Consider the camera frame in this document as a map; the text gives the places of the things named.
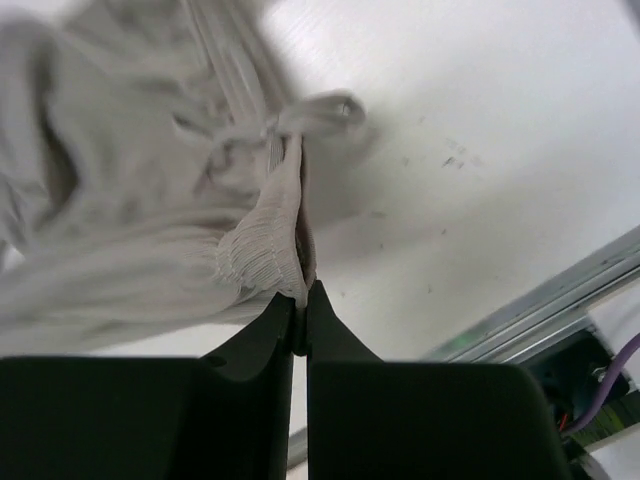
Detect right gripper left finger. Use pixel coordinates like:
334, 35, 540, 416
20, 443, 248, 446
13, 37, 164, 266
1, 296, 294, 479

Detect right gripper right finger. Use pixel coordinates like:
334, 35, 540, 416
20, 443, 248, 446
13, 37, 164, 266
306, 283, 570, 480

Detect grey trousers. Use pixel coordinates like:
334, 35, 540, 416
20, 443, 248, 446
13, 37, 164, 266
1, 1, 365, 356

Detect aluminium table frame rail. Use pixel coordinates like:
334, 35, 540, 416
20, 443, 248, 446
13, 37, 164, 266
287, 234, 640, 459

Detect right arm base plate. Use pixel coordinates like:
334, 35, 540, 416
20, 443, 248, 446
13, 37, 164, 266
525, 330, 639, 447

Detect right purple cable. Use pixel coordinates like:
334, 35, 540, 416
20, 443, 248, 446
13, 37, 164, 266
564, 334, 640, 436

